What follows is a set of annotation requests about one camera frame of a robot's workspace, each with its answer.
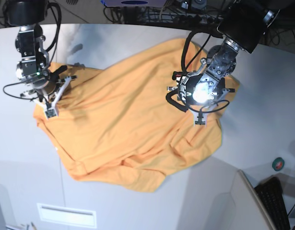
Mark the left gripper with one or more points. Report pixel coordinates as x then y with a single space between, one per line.
203 97

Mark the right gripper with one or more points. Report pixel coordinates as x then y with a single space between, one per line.
48 87

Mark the orange t-shirt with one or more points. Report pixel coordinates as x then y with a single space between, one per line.
115 125

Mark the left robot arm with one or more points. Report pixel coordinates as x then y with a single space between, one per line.
242 27

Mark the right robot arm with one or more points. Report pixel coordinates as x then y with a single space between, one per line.
33 68

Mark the black power strip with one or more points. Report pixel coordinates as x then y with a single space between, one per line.
195 19

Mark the green tape roll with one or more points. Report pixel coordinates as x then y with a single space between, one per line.
278 164

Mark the black keyboard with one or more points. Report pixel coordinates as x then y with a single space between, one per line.
271 195

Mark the white partition board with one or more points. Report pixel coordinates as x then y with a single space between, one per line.
249 212

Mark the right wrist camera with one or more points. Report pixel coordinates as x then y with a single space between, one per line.
51 112

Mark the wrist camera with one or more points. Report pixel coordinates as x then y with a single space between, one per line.
200 120
51 112

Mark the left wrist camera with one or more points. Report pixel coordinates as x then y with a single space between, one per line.
200 120

